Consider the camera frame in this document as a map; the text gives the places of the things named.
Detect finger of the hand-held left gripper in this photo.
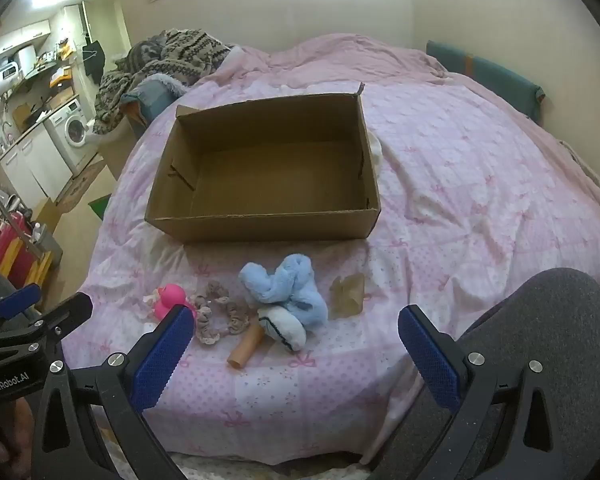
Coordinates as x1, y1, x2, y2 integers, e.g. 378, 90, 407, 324
0, 284, 42, 332
10, 292, 94, 350

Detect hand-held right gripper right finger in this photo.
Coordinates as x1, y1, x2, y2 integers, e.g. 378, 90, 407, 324
397, 304, 573, 480

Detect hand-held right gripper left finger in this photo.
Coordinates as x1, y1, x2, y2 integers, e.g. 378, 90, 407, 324
30, 304, 196, 480

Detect pink and white soft toy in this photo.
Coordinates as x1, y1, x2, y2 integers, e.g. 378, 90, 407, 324
141, 284, 198, 322

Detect cardboard tube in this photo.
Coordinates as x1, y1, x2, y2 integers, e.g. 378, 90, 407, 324
228, 325, 265, 368

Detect white sock with blue lines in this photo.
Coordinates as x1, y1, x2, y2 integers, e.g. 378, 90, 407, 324
257, 307, 308, 353

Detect light blue fluffy sock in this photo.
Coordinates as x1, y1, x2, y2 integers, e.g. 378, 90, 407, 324
238, 254, 328, 328

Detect cardboard box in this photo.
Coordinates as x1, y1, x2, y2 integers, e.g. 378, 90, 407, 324
144, 82, 382, 245

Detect person's left forearm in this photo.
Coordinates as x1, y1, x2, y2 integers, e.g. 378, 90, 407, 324
0, 400, 37, 480

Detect red suitcase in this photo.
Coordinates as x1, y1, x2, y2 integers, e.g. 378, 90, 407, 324
0, 212, 37, 282

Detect clear plastic wrapper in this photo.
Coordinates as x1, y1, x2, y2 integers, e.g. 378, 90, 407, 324
328, 274, 366, 320

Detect person's right leg grey trousers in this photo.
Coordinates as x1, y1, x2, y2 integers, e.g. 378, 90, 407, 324
370, 267, 600, 480

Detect brown door mat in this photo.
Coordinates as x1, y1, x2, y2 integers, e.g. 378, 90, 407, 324
55, 152, 107, 211

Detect white kitchen base cabinets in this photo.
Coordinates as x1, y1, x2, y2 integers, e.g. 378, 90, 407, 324
0, 125, 75, 202

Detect pink patterned duvet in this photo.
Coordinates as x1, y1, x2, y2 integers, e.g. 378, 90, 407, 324
60, 60, 600, 468

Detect wooden bedside cabinet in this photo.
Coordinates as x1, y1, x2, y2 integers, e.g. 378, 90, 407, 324
100, 115, 147, 182

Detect white washing machine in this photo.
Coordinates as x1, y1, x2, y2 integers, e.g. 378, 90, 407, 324
46, 99, 100, 172

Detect white pillow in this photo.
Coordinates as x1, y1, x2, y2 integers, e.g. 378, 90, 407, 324
370, 132, 386, 172

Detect grey pillow with fluffy trim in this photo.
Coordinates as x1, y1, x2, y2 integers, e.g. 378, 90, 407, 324
120, 74, 190, 122

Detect hanging black garment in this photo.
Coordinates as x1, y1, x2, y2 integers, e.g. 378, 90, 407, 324
82, 40, 106, 84

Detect patterned knit blanket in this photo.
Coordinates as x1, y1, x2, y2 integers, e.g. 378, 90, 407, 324
94, 29, 233, 136

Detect plain pink blanket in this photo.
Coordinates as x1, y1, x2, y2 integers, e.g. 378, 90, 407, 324
215, 34, 453, 92

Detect white wall cabinets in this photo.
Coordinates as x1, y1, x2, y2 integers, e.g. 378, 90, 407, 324
0, 4, 87, 58

